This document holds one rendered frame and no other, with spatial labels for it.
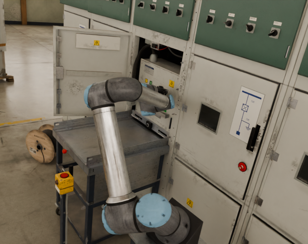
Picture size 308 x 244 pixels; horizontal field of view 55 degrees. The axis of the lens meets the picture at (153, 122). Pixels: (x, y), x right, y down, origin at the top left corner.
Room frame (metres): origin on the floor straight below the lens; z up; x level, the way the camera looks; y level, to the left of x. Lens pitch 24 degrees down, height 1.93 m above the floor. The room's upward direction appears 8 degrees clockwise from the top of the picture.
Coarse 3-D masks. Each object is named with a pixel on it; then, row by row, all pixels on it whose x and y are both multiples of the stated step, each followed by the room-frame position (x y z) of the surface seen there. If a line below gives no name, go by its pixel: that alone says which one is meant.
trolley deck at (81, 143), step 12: (60, 132) 2.01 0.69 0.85; (72, 132) 2.04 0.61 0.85; (84, 132) 2.06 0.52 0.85; (120, 132) 2.15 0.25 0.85; (132, 132) 2.19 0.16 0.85; (144, 132) 2.22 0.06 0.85; (60, 144) 1.92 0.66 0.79; (72, 144) 1.85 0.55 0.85; (84, 144) 1.88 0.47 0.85; (96, 144) 1.90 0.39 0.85; (132, 144) 1.98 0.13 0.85; (72, 156) 1.77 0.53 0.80; (84, 156) 1.72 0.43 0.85; (132, 156) 1.80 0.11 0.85; (144, 156) 1.87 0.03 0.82; (156, 156) 1.95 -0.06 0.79; (84, 168) 1.63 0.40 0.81; (96, 168) 1.62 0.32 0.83
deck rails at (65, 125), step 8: (120, 112) 2.41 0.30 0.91; (128, 112) 2.47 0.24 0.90; (72, 120) 2.12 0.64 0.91; (80, 120) 2.16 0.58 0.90; (88, 120) 2.21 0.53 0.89; (120, 120) 2.38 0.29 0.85; (56, 128) 2.03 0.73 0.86; (64, 128) 2.07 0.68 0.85; (72, 128) 2.09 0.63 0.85; (144, 144) 1.90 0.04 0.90; (152, 144) 1.95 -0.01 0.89; (160, 144) 2.00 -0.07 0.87; (128, 152) 1.81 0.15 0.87; (136, 152) 1.86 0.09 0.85; (88, 160) 1.61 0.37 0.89; (96, 160) 1.65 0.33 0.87
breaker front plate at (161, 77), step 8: (144, 64) 2.43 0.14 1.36; (152, 64) 2.35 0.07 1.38; (144, 72) 2.42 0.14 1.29; (160, 72) 2.27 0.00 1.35; (168, 72) 2.20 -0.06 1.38; (144, 80) 2.41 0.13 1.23; (152, 80) 2.33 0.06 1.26; (160, 80) 2.26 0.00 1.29; (168, 80) 2.19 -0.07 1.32; (176, 80) 2.12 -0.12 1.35; (168, 88) 2.18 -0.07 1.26; (176, 88) 2.11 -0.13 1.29; (136, 104) 2.46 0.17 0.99; (168, 112) 2.15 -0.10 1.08; (152, 120) 2.28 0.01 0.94; (160, 120) 2.21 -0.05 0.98; (168, 120) 2.14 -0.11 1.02; (168, 128) 2.13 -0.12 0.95
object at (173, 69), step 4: (144, 60) 2.44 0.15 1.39; (148, 60) 2.46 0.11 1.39; (160, 60) 2.52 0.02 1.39; (164, 60) 2.55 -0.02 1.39; (140, 64) 2.47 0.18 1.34; (156, 64) 2.33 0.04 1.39; (160, 64) 2.36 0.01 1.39; (164, 64) 2.38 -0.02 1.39; (168, 64) 2.40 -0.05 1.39; (172, 64) 2.42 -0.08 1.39; (176, 64) 2.45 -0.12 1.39; (164, 68) 2.24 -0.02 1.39; (168, 68) 2.27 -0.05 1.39; (172, 68) 2.29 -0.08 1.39; (176, 68) 2.31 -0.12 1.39; (180, 68) 2.33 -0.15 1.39; (172, 72) 2.17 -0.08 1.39; (176, 72) 2.19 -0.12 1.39
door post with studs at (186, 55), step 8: (192, 16) 2.03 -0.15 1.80; (192, 24) 2.02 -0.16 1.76; (192, 32) 2.01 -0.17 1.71; (184, 56) 2.04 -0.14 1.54; (184, 64) 2.03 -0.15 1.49; (184, 72) 2.02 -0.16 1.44; (184, 80) 2.01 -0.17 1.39; (176, 96) 2.05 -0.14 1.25; (176, 104) 2.03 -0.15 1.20; (176, 112) 2.02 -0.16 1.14; (176, 120) 2.01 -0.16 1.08; (176, 128) 2.00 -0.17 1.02; (168, 144) 2.05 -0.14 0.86; (168, 160) 2.02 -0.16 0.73; (168, 168) 2.01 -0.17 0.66
